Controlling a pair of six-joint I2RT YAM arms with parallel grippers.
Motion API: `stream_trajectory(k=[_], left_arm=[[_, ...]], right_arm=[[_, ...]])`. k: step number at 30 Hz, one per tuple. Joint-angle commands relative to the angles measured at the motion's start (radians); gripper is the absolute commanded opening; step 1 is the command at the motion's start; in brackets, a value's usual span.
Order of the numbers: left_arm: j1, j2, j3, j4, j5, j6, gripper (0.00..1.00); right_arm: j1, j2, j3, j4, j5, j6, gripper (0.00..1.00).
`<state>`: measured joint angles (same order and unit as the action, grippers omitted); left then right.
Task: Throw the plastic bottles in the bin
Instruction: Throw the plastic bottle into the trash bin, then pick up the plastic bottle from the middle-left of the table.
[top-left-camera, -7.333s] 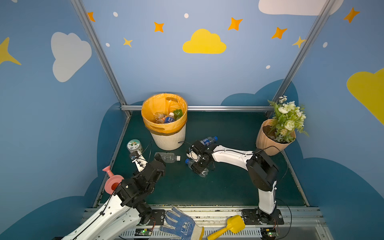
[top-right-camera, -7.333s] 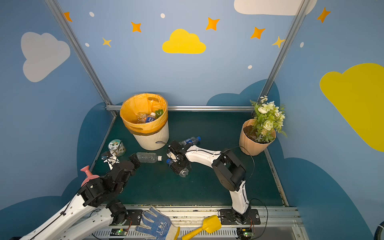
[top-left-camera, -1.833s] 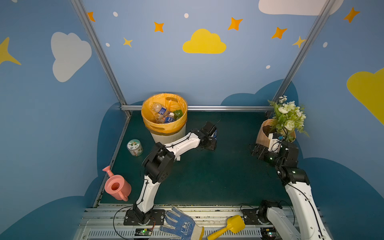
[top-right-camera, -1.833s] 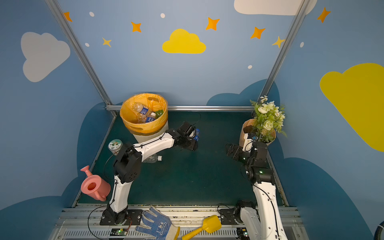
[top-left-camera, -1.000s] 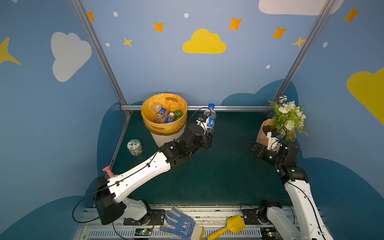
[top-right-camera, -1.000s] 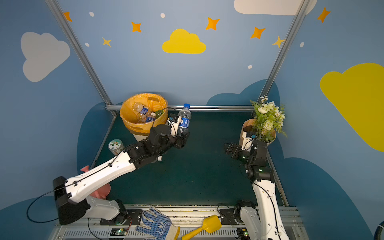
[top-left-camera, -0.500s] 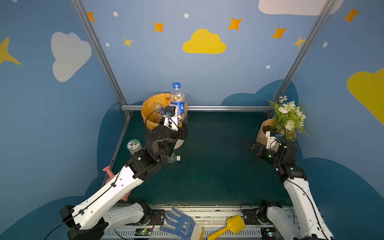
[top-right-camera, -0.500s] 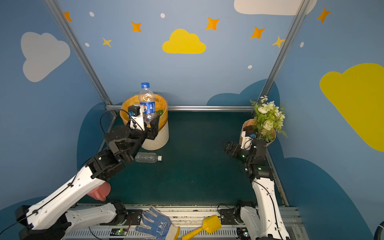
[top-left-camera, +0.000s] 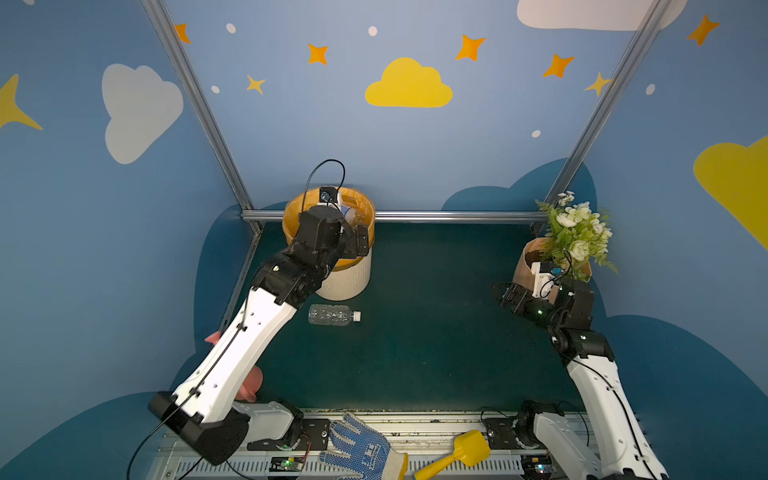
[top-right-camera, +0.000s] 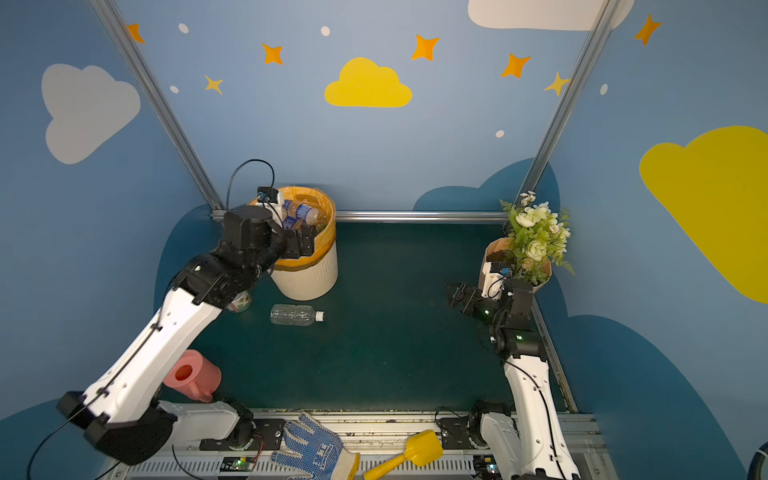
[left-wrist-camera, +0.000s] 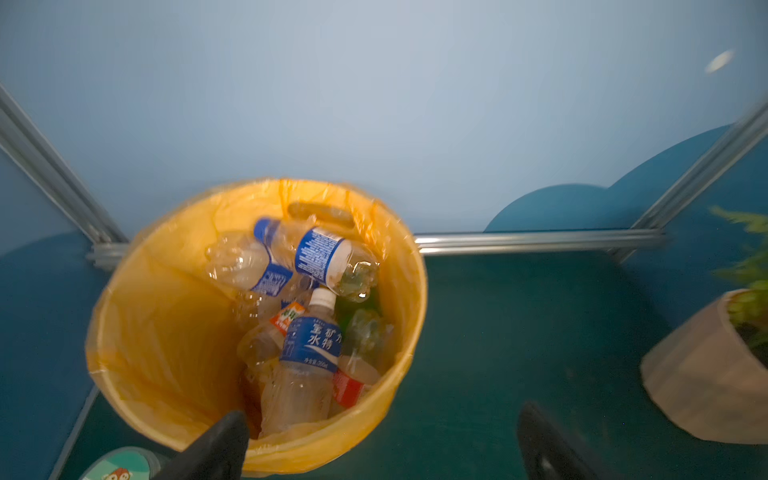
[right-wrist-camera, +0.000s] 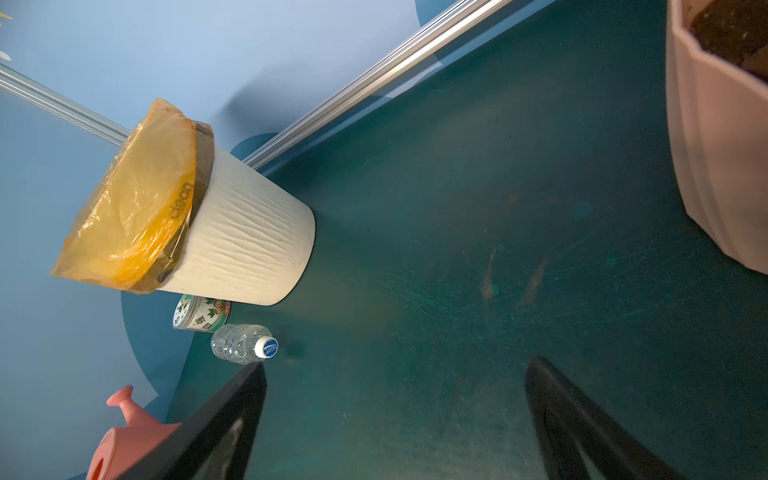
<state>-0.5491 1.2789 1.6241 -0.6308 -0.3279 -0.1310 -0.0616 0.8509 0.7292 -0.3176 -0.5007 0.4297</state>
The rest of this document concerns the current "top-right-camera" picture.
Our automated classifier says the blue dotted work glove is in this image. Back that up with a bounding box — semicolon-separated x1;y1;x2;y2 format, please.
270;412;360;480

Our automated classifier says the green white round tin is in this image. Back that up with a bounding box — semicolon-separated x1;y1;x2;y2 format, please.
227;291;252;313

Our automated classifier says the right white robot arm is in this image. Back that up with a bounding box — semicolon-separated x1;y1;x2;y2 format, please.
446;278;581;479

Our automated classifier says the pepsi bottle blue cap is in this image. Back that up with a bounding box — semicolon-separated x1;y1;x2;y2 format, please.
283;200;325;228

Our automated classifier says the artificial green white plant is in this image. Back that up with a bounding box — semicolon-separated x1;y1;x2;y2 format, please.
500;191;574;287

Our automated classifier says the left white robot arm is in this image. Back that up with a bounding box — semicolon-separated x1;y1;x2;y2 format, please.
57;205;317;466

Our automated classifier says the yellow plastic shovel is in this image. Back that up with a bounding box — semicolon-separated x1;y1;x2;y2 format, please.
363;430;444;480

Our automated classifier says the pink plant pot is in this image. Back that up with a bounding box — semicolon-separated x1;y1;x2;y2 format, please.
478;237;553;295

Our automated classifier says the white bin orange liner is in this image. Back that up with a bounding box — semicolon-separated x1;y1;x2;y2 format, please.
271;186;338;301

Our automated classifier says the pink watering can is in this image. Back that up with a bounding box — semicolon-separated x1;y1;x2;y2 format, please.
163;349;223;403

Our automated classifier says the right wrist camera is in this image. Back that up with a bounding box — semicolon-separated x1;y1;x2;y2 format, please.
478;261;511;300

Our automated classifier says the clear unlabelled bottle white cap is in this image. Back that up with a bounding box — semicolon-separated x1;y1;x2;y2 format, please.
270;304;325;326

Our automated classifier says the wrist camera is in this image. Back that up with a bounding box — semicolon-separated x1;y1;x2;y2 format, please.
257;186;287;224
478;261;511;300

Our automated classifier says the aluminium frame rail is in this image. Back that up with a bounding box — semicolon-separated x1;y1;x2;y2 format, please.
336;210;507;224

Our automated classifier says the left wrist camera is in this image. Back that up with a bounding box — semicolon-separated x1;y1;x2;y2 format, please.
257;186;287;224

